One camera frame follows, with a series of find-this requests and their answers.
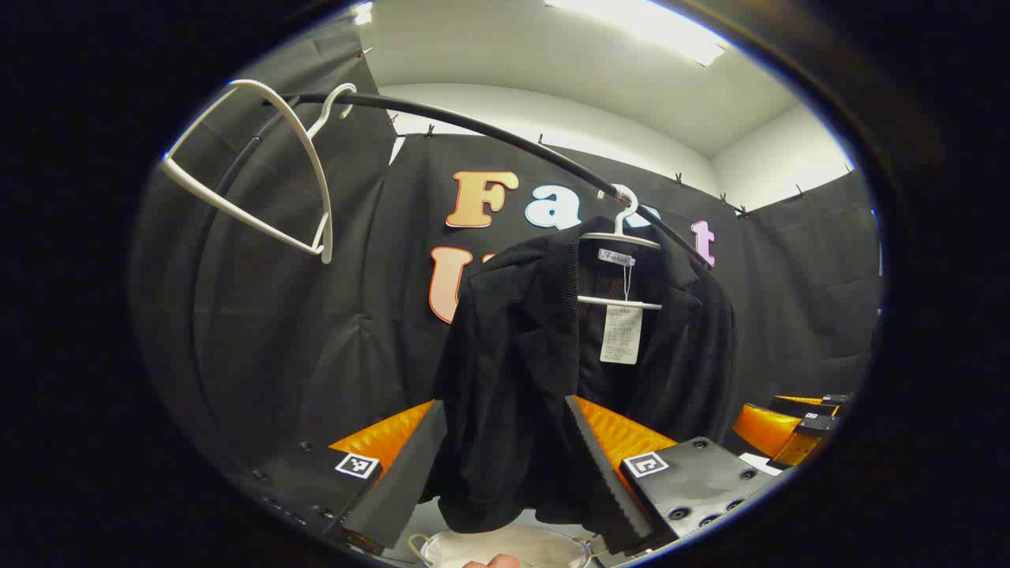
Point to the white clothes hanger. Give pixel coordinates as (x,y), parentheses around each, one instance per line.
(619,236)
(327,244)

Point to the white laundry hamper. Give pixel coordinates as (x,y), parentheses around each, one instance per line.
(513,544)

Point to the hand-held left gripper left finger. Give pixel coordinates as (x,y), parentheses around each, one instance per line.
(410,473)

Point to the black clothes rail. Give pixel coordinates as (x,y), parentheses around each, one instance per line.
(473,127)

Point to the black backdrop cloth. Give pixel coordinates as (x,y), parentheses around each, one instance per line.
(316,331)

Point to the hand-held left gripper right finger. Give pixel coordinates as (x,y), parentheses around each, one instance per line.
(604,473)

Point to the black jacket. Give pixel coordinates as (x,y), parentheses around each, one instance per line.
(513,355)

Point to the small ceiling light panel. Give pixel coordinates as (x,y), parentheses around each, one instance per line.
(362,12)

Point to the white paper garment tag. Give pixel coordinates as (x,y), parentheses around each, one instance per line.
(622,335)

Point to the large ceiling light panel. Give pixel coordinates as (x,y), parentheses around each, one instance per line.
(647,24)

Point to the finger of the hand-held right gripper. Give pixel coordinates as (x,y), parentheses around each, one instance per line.
(761,430)
(809,401)

